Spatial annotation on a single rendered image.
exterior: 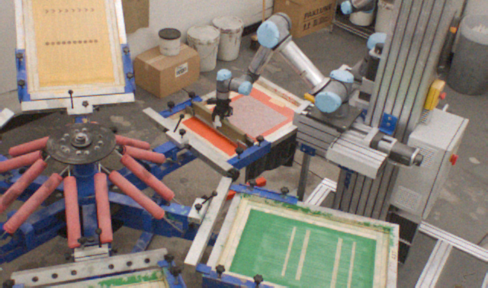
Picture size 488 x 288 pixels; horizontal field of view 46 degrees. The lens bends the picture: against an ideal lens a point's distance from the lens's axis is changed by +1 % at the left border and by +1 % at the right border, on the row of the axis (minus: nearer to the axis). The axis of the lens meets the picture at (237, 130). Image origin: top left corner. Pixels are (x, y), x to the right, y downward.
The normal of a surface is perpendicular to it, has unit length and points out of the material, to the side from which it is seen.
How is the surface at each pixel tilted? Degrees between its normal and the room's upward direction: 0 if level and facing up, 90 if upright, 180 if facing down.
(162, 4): 90
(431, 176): 90
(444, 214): 0
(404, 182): 90
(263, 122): 0
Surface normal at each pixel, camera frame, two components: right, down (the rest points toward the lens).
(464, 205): 0.07, -0.80
